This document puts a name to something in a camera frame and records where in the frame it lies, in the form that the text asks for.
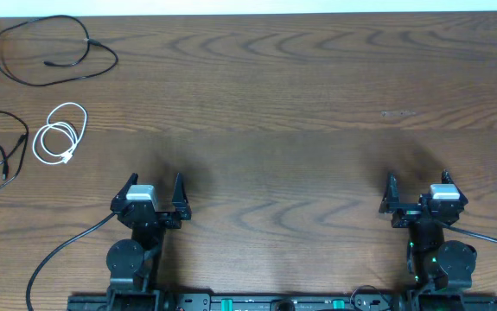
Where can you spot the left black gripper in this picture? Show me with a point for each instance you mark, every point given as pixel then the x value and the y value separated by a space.
pixel 162 217

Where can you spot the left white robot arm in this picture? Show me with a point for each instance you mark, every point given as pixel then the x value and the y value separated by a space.
pixel 133 262

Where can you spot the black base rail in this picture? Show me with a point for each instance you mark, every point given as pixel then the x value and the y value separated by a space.
pixel 363 300

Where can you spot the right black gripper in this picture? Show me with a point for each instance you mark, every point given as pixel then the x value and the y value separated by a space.
pixel 391 203

